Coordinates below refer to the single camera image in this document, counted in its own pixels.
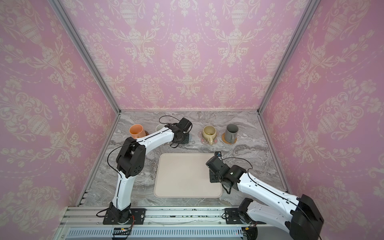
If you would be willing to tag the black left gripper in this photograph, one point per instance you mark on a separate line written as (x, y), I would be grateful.
(186, 141)

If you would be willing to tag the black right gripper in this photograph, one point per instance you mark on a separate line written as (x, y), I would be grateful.
(214, 176)

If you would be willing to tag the yellow beige ceramic mug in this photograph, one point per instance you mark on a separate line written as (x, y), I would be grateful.
(209, 129)

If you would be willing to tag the woven rattan round coaster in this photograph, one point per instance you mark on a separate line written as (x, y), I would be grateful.
(223, 139)

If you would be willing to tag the orange ceramic mug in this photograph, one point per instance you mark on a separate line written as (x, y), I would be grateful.
(137, 131)

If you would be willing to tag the grey ceramic mug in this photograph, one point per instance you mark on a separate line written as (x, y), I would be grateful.
(231, 133)

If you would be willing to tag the white ceramic mug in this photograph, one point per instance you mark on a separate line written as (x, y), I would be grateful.
(159, 127)

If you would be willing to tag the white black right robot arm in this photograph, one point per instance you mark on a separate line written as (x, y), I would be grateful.
(298, 216)

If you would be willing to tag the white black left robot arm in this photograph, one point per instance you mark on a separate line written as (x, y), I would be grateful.
(130, 162)

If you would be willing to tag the beige silicone tray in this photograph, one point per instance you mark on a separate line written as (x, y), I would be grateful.
(185, 175)

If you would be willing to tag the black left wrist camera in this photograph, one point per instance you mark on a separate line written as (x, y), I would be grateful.
(184, 125)

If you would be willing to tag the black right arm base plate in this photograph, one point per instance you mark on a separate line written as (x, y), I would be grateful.
(234, 216)

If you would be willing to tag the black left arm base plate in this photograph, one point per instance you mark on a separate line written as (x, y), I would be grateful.
(137, 216)

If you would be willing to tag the aluminium front frame rail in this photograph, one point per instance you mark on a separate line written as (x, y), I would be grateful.
(164, 223)

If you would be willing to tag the aluminium left corner post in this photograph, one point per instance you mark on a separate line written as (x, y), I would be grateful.
(74, 35)

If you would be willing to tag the aluminium corner post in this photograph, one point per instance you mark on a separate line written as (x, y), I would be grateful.
(74, 35)
(296, 37)

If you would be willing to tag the aluminium right corner post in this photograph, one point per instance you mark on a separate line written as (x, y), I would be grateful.
(296, 37)

